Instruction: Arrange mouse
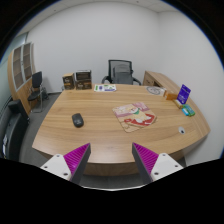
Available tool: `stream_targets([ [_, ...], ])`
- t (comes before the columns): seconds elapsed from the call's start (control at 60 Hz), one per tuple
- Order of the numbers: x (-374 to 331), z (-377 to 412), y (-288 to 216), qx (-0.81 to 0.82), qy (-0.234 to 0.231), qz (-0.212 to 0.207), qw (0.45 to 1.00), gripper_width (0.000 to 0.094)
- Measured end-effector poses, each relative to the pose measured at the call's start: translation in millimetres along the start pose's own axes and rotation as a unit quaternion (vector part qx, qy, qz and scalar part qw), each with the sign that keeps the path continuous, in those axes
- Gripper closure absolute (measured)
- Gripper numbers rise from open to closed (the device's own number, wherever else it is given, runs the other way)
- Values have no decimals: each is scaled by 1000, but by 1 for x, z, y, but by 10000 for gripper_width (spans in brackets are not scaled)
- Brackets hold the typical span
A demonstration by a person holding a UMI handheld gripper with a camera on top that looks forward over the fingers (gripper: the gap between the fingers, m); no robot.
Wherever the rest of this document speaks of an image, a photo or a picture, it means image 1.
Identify wooden side cabinet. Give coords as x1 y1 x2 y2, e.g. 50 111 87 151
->
142 70 181 95

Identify wooden card stand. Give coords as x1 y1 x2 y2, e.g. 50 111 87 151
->
172 98 184 110

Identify grey mesh office chair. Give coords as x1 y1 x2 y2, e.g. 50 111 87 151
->
101 59 143 86

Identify black visitor chair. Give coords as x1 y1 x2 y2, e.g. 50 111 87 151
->
27 70 50 114

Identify black leather armchair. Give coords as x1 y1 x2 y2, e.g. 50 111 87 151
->
0 99 31 161

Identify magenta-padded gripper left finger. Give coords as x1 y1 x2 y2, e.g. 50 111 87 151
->
40 142 92 186

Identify small orange box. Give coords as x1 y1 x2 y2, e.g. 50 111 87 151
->
164 91 179 101

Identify tall brown cardboard box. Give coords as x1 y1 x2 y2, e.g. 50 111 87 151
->
61 72 77 91

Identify wooden shelf unit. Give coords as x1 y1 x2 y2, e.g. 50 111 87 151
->
7 41 43 116

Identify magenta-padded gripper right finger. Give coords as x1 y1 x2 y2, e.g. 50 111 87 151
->
131 142 185 185

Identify cartoon print mouse pad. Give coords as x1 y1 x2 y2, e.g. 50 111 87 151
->
111 101 158 134

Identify black cardboard box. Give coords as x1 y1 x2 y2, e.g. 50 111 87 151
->
75 69 93 82

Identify wide brown cardboard box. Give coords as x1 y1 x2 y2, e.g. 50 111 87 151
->
75 79 93 91

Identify purple card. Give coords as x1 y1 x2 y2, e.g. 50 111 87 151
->
176 83 192 105

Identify white sheet with coloured print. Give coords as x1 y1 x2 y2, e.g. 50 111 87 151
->
93 83 118 93

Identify green and teal box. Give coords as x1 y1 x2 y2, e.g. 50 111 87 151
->
181 104 196 118

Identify black computer mouse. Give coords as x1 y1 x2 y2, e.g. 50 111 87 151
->
71 112 85 128

